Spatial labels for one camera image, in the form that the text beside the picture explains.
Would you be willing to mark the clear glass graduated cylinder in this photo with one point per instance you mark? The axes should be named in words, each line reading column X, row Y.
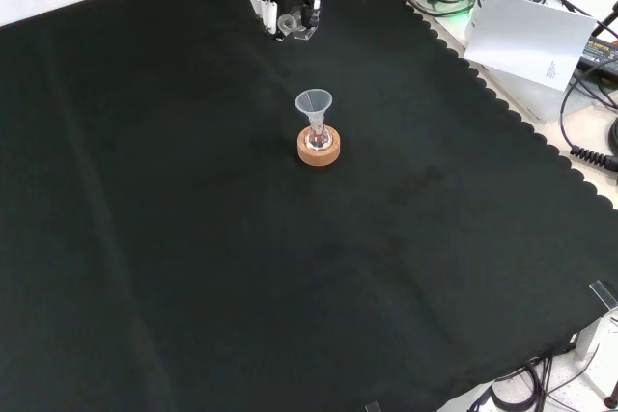
column 289, row 23

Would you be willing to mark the clear plastic funnel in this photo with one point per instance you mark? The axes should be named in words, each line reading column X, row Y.
column 313, row 102

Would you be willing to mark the clear round-bottom flask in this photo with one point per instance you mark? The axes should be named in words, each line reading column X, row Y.
column 318, row 141

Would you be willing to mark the black scalloped cloth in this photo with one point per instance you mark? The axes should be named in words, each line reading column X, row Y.
column 193, row 238

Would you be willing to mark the black power adapter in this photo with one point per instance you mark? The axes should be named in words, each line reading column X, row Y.
column 601, row 55

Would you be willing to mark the clear tape strip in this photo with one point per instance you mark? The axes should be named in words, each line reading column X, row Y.
column 373, row 406
column 603, row 293

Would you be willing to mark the white metal bracket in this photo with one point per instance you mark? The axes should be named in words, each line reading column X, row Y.
column 598, row 335

